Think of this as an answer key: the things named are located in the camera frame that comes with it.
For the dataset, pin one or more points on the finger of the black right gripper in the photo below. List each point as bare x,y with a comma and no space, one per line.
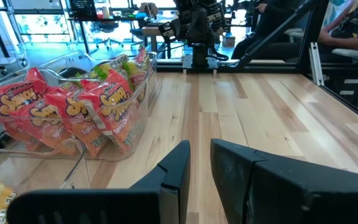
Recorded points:
166,32
217,15

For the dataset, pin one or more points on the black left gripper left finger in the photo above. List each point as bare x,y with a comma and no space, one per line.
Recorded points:
154,205

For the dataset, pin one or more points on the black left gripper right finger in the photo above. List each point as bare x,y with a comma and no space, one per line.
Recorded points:
306,199

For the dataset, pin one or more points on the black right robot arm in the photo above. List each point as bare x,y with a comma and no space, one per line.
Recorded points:
199,53

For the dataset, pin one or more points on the wooden desk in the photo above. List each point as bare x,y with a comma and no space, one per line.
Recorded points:
152,31

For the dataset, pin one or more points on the person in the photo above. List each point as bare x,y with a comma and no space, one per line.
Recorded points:
269,18
340,39

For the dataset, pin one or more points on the black office chair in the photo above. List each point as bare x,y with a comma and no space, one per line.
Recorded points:
106,28

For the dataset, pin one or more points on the white chair seat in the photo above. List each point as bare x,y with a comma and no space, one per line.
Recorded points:
295,32
348,53

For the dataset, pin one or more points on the black panel with white stripes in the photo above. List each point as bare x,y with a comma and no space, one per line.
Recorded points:
353,102

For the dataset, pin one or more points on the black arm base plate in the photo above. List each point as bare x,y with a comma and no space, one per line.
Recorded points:
197,63

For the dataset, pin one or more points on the silver aluminium bracket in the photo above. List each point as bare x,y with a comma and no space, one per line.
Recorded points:
315,62

